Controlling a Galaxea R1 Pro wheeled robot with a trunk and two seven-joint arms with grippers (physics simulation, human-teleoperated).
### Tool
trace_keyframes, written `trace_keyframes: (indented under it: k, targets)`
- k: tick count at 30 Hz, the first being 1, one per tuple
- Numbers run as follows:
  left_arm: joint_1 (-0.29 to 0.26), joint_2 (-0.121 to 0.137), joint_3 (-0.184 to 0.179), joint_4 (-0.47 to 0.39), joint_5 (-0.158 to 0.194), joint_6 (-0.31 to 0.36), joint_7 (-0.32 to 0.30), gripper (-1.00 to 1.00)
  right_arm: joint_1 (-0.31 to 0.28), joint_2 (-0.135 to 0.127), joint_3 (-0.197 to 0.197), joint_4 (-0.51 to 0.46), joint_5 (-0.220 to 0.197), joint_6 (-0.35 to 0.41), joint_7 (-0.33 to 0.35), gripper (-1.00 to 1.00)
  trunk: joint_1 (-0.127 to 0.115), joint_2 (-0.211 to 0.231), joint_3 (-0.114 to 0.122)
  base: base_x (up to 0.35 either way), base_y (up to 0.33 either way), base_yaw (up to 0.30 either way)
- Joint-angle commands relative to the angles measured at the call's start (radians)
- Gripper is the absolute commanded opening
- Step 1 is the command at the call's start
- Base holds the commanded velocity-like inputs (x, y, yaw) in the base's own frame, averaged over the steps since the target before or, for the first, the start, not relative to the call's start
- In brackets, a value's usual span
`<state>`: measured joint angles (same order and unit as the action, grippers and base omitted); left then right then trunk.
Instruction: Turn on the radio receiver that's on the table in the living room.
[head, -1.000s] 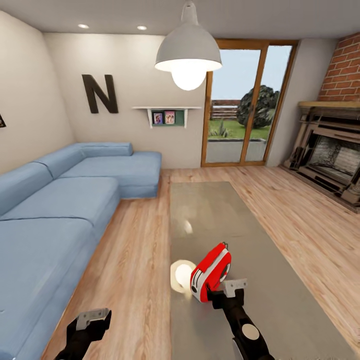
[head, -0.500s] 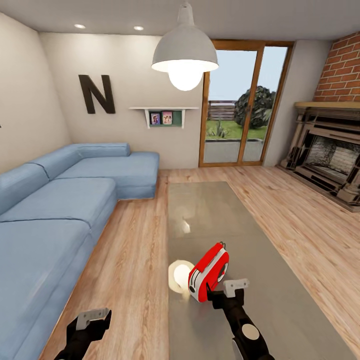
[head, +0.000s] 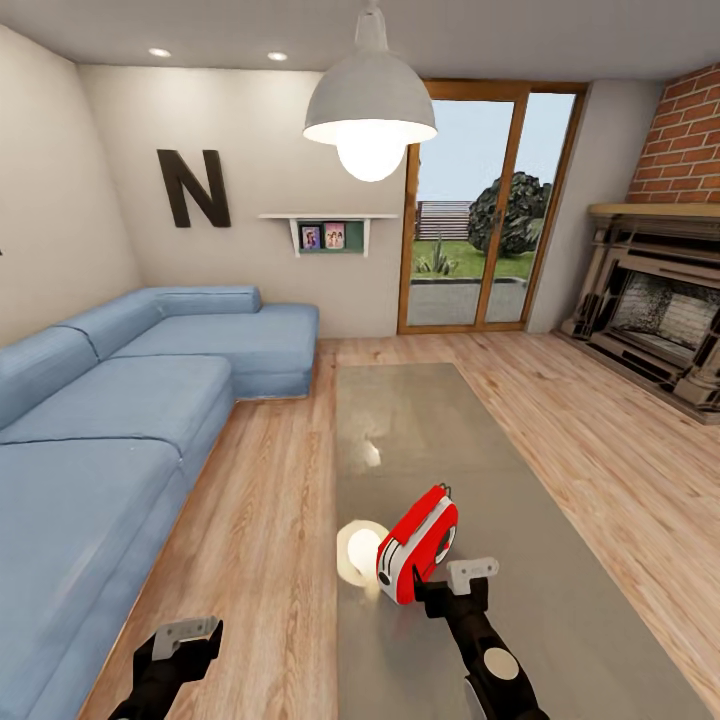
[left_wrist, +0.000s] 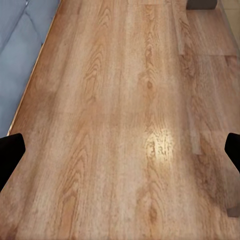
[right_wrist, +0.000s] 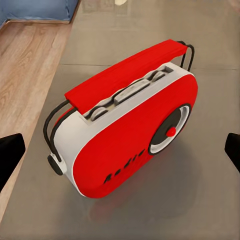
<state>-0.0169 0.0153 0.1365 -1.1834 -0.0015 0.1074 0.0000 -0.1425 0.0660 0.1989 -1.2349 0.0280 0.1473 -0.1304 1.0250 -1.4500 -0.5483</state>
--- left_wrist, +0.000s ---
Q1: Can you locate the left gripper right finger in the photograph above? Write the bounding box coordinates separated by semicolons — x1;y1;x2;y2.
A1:
224;133;240;173

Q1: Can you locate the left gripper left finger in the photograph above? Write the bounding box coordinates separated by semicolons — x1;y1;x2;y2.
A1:
0;133;26;192

